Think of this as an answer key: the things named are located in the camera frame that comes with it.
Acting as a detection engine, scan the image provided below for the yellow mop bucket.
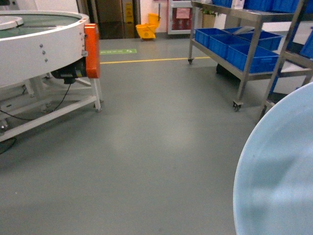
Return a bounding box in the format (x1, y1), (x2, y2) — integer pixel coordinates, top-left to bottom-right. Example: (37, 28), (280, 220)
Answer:
(135, 13), (160, 40)

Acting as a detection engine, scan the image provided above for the white round conveyor table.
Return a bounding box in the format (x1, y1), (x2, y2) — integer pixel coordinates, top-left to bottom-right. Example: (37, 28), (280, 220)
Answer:
(0, 10), (103, 141)

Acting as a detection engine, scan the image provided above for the black motor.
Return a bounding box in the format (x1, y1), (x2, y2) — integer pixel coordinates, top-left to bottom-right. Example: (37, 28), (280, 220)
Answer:
(51, 59), (87, 85)

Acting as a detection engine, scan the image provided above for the steel shelf cart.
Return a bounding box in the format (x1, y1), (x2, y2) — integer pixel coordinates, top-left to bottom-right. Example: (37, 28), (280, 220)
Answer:
(188, 0), (313, 112)

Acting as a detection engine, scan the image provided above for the orange motor cover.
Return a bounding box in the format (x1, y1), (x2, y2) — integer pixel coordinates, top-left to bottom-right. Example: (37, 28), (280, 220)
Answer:
(84, 23), (101, 78)

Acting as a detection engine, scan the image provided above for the light blue oval tray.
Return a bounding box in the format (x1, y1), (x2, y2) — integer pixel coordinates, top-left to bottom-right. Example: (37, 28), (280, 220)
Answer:
(233, 84), (313, 235)

